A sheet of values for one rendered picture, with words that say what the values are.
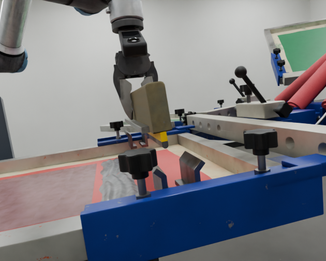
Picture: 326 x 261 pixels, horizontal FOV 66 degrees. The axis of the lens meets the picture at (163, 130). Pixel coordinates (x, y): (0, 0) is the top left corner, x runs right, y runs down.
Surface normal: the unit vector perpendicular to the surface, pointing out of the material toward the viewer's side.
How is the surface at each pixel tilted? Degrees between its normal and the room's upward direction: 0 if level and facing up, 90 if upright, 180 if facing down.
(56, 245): 90
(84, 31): 90
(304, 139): 90
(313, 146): 90
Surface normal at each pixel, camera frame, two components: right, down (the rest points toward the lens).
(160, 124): 0.22, 0.09
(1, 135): 0.50, 0.05
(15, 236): -0.12, -0.98
